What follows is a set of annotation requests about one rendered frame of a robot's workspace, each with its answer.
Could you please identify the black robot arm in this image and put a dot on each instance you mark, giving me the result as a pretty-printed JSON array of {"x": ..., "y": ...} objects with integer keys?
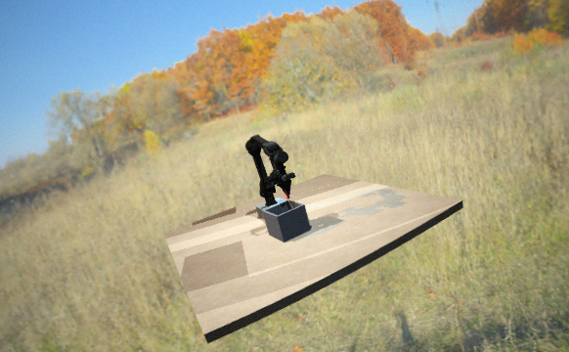
[{"x": 277, "y": 157}]

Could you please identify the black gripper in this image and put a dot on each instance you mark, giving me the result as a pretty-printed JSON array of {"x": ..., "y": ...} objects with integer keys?
[{"x": 284, "y": 182}]

